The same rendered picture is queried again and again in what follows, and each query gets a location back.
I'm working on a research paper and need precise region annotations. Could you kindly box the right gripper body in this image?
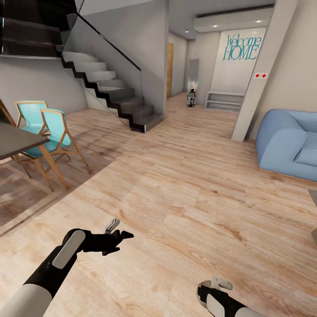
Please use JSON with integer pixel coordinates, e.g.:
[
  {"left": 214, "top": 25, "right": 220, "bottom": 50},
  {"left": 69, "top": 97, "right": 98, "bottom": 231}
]
[{"left": 200, "top": 285, "right": 214, "bottom": 303}]

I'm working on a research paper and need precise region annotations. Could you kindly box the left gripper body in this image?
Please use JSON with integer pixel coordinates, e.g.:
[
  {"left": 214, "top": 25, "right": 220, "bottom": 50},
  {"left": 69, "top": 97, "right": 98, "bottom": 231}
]
[{"left": 96, "top": 230, "right": 122, "bottom": 256}]

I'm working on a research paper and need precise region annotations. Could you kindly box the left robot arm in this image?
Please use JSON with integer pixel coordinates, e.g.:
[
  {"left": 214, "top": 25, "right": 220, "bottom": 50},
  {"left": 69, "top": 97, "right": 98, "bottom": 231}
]
[{"left": 0, "top": 218, "right": 134, "bottom": 317}]

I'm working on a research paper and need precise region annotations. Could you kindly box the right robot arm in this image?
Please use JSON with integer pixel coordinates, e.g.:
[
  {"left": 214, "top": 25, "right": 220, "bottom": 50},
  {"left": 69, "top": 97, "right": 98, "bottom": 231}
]
[{"left": 197, "top": 275, "right": 267, "bottom": 317}]

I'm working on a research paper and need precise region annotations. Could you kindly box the pillar candle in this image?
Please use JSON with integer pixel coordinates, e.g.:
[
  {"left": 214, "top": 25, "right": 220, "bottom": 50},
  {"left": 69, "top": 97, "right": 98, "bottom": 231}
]
[{"left": 196, "top": 280, "right": 212, "bottom": 308}]

